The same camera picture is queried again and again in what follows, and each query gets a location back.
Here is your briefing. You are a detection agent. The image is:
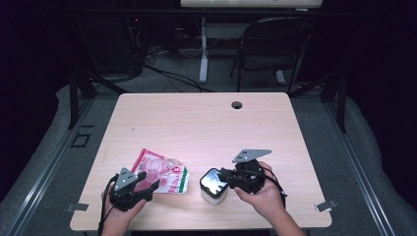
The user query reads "white desk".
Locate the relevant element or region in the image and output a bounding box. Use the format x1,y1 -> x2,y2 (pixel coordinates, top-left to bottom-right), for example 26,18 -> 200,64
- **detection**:
180,0 -> 324,86

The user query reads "black floor cable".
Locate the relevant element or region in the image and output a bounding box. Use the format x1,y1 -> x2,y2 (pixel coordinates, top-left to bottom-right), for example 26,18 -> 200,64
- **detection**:
143,62 -> 214,93

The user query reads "person's right hand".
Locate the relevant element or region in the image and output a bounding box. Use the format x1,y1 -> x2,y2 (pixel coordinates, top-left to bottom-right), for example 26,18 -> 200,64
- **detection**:
233,161 -> 287,217

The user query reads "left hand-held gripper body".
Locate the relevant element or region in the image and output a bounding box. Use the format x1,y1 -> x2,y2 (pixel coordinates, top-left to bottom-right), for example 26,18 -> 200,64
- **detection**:
108,166 -> 154,212

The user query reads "person's left hand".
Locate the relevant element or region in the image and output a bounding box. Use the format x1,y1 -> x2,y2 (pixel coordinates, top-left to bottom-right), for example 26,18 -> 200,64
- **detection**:
102,193 -> 148,229

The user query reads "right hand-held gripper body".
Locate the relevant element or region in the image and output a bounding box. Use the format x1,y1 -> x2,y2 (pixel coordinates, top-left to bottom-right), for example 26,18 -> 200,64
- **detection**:
231,148 -> 273,195

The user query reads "small shiny white cube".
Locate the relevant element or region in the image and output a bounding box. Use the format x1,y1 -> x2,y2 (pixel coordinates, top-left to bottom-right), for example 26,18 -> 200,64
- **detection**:
199,167 -> 229,207

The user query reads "grey metal table bracket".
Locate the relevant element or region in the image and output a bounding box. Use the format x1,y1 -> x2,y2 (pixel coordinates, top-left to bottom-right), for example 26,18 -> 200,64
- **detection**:
64,203 -> 90,213
314,199 -> 338,213

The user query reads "right hand-held gripper black cable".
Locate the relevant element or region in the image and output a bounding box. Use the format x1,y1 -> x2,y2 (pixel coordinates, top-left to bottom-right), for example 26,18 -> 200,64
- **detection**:
262,166 -> 288,210

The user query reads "white red green plastic bag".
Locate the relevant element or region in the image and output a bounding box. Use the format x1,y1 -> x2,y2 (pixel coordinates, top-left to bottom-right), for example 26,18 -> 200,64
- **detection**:
131,147 -> 191,195

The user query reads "black folding chair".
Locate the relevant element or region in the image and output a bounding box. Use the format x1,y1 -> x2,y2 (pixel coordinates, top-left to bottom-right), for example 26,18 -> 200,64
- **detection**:
228,16 -> 314,96

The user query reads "hand-held gripper black cable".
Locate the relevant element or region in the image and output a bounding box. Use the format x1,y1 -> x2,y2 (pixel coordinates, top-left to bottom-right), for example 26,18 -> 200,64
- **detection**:
97,175 -> 120,236
262,166 -> 288,210

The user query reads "aluminium floor rail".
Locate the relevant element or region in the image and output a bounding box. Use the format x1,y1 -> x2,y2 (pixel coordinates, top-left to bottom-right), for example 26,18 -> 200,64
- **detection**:
0,97 -> 96,236
323,97 -> 397,236

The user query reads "left hand-held gripper black cable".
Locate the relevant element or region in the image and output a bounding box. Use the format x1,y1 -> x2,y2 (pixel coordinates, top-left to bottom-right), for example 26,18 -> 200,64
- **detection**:
97,175 -> 120,236

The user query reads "black metal stand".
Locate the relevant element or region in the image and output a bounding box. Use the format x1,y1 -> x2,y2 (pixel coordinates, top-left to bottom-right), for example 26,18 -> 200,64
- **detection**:
67,64 -> 129,130
288,63 -> 348,134

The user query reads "dark equipment rack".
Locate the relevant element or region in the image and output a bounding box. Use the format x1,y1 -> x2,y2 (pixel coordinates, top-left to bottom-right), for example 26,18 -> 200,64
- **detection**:
82,13 -> 146,77

